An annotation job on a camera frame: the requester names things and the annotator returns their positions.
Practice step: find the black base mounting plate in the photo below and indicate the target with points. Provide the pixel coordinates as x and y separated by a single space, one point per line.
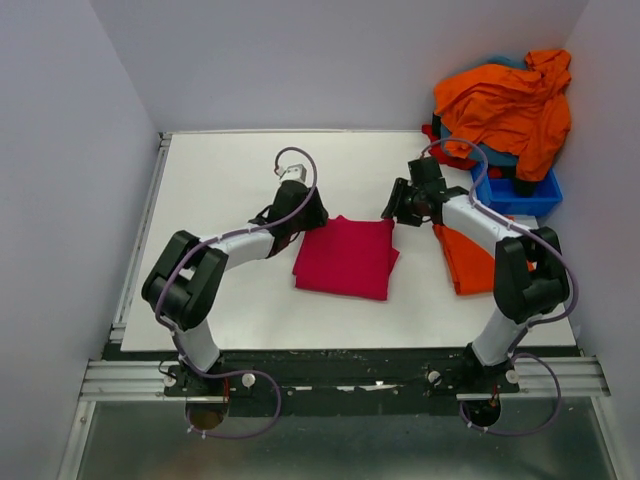
326 382

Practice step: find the red t-shirt in pile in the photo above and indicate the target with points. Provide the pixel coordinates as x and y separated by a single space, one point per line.
441 156

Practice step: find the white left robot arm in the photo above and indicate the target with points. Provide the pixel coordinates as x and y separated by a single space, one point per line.
183 284

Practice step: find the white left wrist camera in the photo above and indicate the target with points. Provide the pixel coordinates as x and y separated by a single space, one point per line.
295 172

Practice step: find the magenta t-shirt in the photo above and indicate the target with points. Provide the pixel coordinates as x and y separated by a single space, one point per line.
347 258

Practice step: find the folded orange t-shirt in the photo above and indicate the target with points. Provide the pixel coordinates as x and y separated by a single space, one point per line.
470 267

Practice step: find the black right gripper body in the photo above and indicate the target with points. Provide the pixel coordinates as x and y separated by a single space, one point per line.
410 209

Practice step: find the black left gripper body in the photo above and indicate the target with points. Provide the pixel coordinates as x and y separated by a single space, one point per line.
309 218

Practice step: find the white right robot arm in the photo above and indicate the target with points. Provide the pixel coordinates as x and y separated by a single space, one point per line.
531 277

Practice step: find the aluminium extrusion rail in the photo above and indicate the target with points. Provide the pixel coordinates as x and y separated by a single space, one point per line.
122 381

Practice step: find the crumpled orange t-shirt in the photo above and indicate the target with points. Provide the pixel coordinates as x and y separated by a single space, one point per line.
522 112

